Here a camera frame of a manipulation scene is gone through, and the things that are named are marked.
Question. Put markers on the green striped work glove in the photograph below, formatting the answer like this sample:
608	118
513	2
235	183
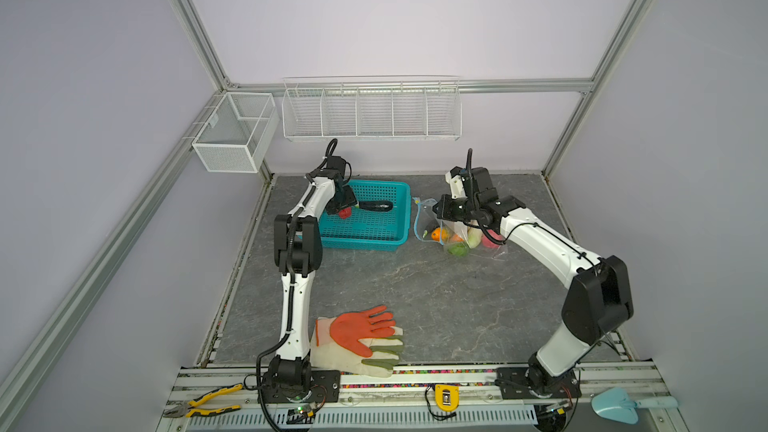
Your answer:
326	353

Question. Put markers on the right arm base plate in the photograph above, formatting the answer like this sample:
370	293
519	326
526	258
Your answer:
523	382

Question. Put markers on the dark toy eggplant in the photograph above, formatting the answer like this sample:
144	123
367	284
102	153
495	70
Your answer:
382	206

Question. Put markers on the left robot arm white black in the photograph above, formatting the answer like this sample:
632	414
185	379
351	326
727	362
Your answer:
298	253

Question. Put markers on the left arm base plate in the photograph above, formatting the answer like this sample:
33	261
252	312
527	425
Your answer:
320	386

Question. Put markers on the white wire shelf basket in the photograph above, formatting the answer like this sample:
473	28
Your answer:
409	107

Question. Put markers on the yellow tape measure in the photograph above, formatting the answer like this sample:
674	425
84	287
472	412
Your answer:
442	401

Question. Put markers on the teal plastic scoop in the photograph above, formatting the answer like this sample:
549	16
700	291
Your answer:
615	404

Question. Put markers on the clear zip top bag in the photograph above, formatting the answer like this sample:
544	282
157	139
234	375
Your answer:
426	221

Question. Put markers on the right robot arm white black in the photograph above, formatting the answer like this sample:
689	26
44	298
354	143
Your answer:
598	299

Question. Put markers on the yellow black pliers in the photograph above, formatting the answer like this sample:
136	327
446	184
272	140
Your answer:
195	407

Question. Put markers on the teal plastic basket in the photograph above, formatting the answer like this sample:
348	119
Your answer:
369	230

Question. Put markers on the red toy strawberry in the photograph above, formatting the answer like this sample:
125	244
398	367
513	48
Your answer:
345	213

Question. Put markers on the white mesh box basket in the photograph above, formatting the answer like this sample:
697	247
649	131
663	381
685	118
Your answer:
237	133

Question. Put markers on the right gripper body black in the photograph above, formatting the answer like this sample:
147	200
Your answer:
458	210

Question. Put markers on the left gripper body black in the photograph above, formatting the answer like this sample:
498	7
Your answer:
343	199

